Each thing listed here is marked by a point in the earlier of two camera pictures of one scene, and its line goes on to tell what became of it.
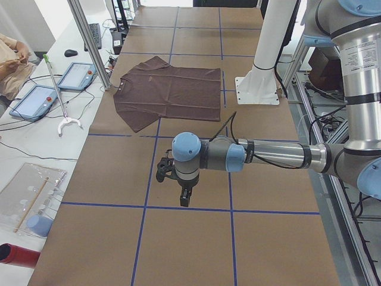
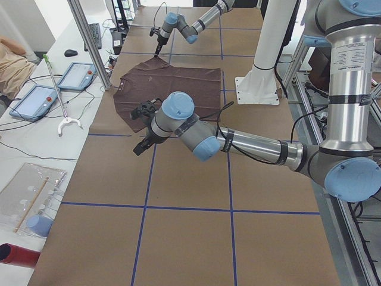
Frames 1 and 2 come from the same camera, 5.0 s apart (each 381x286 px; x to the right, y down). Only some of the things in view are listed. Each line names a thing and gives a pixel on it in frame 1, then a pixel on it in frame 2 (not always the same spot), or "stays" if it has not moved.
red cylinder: [13, 254] stays
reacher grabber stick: [66, 118] stays
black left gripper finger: [184, 197] → [143, 145]
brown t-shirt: [153, 88] stays
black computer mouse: [70, 53] stays
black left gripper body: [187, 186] → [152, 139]
